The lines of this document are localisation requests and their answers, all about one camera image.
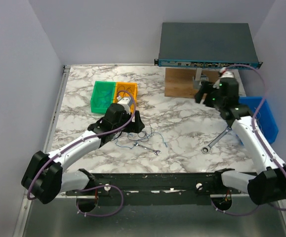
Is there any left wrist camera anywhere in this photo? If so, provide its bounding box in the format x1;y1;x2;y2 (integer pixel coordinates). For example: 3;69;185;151
116;96;134;114

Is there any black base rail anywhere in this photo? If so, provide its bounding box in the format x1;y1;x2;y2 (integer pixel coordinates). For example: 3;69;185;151
66;172;229;206

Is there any aluminium frame rail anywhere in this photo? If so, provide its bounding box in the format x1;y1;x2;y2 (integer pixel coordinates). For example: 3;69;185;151
13;65;71;237

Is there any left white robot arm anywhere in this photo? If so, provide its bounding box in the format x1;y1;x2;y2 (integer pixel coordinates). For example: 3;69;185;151
21;103;145;204

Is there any blue plastic bin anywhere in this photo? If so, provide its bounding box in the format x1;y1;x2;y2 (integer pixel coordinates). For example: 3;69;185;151
239;96;279;144

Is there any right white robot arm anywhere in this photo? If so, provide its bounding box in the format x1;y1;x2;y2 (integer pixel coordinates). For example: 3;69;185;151
195;77;286;205

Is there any grey network switch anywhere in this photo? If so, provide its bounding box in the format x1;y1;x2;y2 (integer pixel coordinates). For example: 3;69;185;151
154;22;262;69

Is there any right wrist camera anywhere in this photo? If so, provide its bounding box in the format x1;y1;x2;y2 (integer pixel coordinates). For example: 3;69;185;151
213;67;235;89

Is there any brown wooden board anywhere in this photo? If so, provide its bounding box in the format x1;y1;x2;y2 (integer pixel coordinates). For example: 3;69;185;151
164;68;245;99

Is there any orange plastic bin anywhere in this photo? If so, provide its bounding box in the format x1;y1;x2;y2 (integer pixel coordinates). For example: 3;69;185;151
112;82;138;115

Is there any ratcheting combination wrench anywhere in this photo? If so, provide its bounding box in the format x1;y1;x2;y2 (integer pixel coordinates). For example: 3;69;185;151
202;127;232;154

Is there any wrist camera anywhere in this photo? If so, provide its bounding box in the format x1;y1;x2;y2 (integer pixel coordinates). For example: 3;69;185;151
116;96;134;114
213;67;235;89

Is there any small open-end wrench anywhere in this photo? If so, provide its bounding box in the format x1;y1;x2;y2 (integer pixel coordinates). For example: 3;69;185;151
133;143;161;156

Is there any grey metal switch stand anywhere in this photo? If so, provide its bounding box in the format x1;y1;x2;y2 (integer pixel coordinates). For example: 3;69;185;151
192;69;209;90

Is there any green plastic bin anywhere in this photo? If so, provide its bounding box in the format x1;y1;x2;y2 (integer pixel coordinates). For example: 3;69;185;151
90;81;116;114

